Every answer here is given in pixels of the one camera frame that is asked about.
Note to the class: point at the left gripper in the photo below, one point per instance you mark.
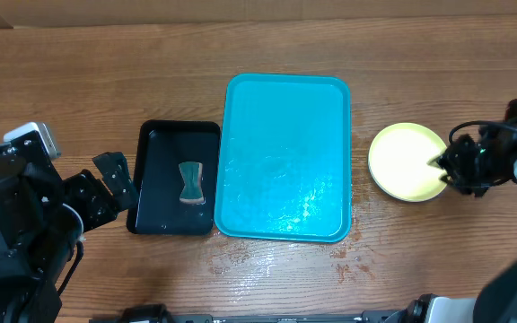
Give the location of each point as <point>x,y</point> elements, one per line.
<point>85,187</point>

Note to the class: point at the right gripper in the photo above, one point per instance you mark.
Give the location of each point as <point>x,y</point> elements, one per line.
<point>451,165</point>

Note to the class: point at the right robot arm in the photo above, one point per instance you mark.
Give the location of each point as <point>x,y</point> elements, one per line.
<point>474,232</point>

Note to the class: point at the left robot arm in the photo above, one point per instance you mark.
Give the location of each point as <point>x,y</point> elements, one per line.
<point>42,221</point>

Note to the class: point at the black plastic tray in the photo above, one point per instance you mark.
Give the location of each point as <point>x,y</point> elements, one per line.
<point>162,146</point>

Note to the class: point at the teal plastic tray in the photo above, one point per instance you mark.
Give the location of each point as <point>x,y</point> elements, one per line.
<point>284,168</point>

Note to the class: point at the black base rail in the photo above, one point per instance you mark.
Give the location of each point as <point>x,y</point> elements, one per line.
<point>158,313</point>

